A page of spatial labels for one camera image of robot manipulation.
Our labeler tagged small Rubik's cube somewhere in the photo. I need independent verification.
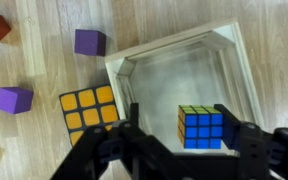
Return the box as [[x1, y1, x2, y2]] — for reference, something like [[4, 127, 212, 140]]
[[177, 105, 223, 149]]

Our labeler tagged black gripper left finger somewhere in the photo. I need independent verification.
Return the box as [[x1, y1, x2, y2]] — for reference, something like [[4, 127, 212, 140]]
[[51, 103, 184, 180]]

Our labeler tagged purple block near box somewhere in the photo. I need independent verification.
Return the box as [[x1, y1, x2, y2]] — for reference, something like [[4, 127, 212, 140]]
[[74, 29, 106, 56]]

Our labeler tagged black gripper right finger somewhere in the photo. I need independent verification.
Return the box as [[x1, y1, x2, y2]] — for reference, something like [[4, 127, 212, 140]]
[[214, 104, 288, 180]]

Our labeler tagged orange-faced Rubik's cube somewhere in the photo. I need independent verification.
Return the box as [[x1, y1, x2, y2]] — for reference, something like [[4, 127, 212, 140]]
[[59, 85, 119, 146]]

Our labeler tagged wooden box with glass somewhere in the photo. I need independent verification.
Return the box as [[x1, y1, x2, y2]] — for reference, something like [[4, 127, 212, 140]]
[[105, 20, 265, 153]]

